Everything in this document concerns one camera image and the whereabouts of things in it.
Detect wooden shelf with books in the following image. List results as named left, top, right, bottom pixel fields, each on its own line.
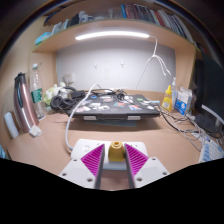
left=31, top=1, right=201, bottom=54

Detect small white block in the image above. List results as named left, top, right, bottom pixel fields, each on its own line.
left=28, top=125, right=43, bottom=138

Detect clear plastic water bottle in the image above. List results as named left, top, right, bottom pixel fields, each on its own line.
left=30, top=63, right=46, bottom=122

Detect white wall socket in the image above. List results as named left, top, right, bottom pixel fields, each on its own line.
left=63, top=72, right=76, bottom=86

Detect tangled desk cables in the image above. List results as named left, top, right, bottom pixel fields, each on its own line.
left=156, top=106, right=214, bottom=151

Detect clear pump bottle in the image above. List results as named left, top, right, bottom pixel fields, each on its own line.
left=169, top=77, right=179, bottom=108

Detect yellow squeeze bottle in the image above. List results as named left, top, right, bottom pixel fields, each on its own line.
left=161, top=84, right=174, bottom=113

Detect black laptop with stickers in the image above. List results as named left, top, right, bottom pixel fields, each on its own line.
left=68, top=93, right=162, bottom=120

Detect hanging white cable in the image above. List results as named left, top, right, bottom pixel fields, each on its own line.
left=135, top=35, right=173, bottom=91

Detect pink metallic thermos flask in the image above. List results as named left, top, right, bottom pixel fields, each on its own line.
left=13, top=72, right=40, bottom=134

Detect yellow charger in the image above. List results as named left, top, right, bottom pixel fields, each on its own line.
left=108, top=140, right=126, bottom=163

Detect black headphones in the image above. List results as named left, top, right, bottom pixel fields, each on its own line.
left=49, top=86, right=79, bottom=113

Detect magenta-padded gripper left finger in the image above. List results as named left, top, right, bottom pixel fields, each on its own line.
left=58, top=143, right=106, bottom=190

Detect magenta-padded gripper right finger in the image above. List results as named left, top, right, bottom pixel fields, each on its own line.
left=123, top=142, right=171, bottom=190

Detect black monitor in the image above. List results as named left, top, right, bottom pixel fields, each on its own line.
left=194, top=53, right=224, bottom=134

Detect white power strip cable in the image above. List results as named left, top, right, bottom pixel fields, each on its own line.
left=64, top=83, right=101, bottom=154

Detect flat black device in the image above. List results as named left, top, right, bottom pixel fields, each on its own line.
left=194, top=113, right=221, bottom=134

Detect blue and white box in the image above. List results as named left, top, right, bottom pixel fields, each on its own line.
left=174, top=86, right=194, bottom=116

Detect white led light bar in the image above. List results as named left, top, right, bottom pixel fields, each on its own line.
left=74, top=30, right=151, bottom=41

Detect white and green plush toy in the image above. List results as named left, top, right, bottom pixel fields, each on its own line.
left=43, top=81, right=68, bottom=106

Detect white cylindrical case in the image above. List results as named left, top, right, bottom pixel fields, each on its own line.
left=3, top=112, right=20, bottom=139

